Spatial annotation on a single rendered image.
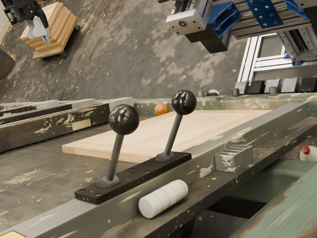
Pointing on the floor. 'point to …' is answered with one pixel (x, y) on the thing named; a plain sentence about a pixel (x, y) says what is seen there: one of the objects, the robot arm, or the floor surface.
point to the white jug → (308, 154)
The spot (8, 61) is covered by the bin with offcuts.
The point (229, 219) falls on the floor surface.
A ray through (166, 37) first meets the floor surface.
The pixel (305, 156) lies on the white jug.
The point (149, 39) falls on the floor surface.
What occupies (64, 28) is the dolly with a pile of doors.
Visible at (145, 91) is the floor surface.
